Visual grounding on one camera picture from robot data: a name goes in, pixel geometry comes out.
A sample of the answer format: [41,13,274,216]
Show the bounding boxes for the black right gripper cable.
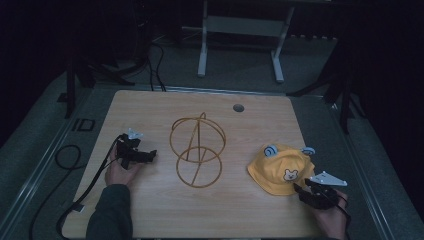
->
[328,191,352,240]

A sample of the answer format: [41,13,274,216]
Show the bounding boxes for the white desk frame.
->
[197,0,296,84]

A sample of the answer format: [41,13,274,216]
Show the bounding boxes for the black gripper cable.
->
[328,191,352,240]
[55,134,125,240]

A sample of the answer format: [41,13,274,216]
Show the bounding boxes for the person's right hand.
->
[309,188,350,240]

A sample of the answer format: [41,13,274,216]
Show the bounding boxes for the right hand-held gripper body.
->
[302,170,348,211]

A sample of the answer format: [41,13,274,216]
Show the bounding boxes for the gold wire hat stand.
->
[169,112,227,189]

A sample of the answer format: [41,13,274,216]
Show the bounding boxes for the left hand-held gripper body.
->
[115,127,145,170]

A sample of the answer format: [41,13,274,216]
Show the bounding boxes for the yellow bear hat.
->
[247,143,317,197]

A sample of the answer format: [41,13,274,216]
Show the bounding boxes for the black hanging cables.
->
[133,0,168,93]

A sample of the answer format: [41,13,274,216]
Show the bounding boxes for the black tripod stand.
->
[56,53,136,120]
[286,36,368,136]

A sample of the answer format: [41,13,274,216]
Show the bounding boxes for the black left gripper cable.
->
[55,134,125,240]

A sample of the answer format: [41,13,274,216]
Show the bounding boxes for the person's left hand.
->
[104,145,144,187]

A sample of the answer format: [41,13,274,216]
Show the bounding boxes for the black floor cable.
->
[28,144,83,240]

